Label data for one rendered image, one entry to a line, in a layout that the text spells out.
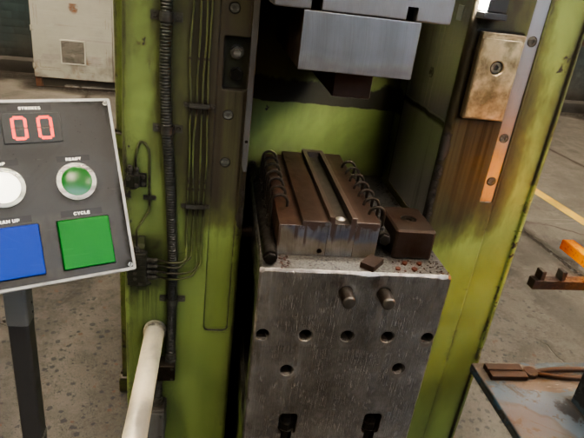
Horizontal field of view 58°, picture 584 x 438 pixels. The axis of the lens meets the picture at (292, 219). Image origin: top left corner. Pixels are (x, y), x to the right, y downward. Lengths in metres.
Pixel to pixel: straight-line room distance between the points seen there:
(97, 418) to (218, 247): 0.97
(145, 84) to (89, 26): 5.17
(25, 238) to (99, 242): 0.10
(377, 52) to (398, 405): 0.75
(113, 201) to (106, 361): 1.38
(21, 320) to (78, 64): 5.37
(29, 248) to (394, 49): 0.65
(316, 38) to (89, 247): 0.49
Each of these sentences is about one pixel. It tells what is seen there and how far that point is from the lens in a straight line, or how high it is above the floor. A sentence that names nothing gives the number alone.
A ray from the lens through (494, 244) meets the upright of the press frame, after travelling 1.36.
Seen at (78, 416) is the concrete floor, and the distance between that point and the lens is 2.02.
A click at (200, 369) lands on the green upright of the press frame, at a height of 0.50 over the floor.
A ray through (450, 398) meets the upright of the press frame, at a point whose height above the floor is 0.40.
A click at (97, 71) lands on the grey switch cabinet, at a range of 6.30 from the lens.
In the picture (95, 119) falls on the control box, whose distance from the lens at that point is 0.91.
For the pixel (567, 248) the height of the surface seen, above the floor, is 0.94.
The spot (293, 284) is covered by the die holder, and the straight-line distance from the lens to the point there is 1.01.
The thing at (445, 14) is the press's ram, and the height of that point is 1.38.
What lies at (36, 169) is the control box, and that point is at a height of 1.11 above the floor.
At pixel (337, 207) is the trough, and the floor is 0.99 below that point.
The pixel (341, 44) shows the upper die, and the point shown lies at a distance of 0.93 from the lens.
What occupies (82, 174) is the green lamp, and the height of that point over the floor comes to 1.10.
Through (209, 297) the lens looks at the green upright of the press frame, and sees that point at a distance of 1.27.
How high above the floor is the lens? 1.42
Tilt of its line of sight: 25 degrees down
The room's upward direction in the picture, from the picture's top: 7 degrees clockwise
